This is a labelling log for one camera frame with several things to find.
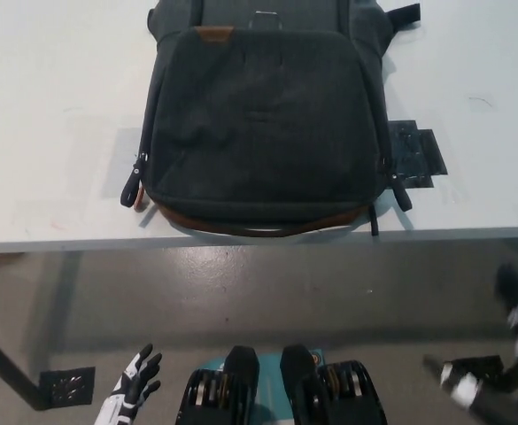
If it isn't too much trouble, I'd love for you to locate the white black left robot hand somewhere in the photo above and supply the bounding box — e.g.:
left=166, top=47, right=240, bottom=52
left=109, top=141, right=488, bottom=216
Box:
left=92, top=344, right=163, bottom=425

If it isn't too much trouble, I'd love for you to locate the dark grey flap backpack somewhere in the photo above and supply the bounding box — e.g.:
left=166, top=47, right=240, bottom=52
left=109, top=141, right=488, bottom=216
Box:
left=120, top=0, right=421, bottom=238

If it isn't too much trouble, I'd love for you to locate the black patterned floor patch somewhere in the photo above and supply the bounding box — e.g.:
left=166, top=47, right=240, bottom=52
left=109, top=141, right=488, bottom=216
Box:
left=39, top=366, right=97, bottom=407

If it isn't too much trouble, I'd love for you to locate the black table leg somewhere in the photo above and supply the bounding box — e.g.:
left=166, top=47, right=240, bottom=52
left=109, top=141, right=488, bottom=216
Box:
left=0, top=321, right=52, bottom=411

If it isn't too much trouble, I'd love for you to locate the black tape patch on table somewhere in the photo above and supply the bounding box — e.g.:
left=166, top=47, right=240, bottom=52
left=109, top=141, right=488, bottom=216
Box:
left=384, top=118, right=448, bottom=189

